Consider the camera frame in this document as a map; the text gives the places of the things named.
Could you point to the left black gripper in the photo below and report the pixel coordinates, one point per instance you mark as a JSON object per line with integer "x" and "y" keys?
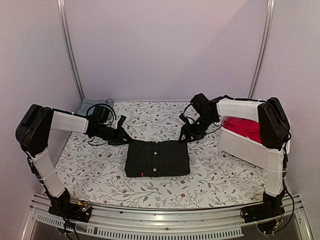
{"x": 119, "y": 136}

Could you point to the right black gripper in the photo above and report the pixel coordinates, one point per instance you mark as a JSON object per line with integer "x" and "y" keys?
{"x": 189, "y": 132}

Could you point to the black striped garment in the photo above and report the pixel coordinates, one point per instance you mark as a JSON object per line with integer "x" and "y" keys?
{"x": 155, "y": 159}

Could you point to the light blue denim skirt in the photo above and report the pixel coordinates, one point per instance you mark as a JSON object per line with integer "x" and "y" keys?
{"x": 86, "y": 103}

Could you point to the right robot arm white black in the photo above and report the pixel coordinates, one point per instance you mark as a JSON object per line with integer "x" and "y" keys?
{"x": 274, "y": 127}

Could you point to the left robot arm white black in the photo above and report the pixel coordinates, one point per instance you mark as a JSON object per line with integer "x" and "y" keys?
{"x": 33, "y": 133}

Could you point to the white plastic laundry basket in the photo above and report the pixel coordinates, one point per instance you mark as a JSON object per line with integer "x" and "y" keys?
{"x": 252, "y": 152}

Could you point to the floral patterned table mat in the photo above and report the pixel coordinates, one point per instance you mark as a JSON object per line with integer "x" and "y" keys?
{"x": 94, "y": 171}

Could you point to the red garment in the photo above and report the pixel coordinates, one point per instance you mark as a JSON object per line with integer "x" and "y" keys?
{"x": 244, "y": 127}

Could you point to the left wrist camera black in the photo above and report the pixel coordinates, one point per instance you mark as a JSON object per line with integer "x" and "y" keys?
{"x": 105, "y": 115}

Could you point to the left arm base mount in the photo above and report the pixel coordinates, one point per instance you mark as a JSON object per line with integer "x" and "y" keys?
{"x": 63, "y": 207}

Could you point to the aluminium front rail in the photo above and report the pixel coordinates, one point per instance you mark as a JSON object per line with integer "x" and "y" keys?
{"x": 109, "y": 222}

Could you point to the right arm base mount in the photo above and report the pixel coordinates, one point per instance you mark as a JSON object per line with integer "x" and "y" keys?
{"x": 271, "y": 207}

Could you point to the left aluminium frame post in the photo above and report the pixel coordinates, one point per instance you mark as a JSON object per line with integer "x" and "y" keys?
{"x": 61, "y": 6}

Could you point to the aluminium frame post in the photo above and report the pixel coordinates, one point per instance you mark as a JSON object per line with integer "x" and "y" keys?
{"x": 61, "y": 6}
{"x": 263, "y": 47}

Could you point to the right aluminium frame post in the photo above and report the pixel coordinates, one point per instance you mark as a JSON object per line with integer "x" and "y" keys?
{"x": 263, "y": 47}

